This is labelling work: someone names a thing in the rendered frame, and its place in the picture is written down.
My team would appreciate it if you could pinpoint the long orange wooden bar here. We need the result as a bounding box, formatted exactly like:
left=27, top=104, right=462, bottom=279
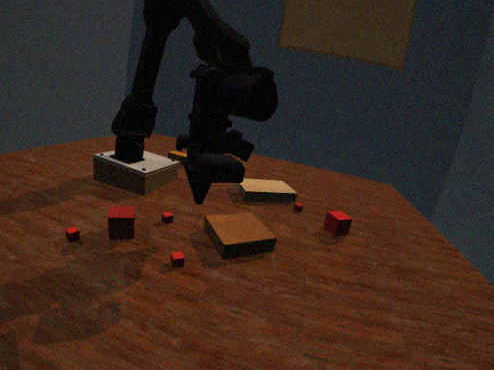
left=168, top=150, right=187, bottom=165

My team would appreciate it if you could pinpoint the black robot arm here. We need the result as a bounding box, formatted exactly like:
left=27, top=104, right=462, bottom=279
left=110, top=0, right=278, bottom=164

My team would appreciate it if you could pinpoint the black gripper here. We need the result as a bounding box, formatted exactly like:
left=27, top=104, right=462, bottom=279
left=176, top=108, right=245, bottom=205

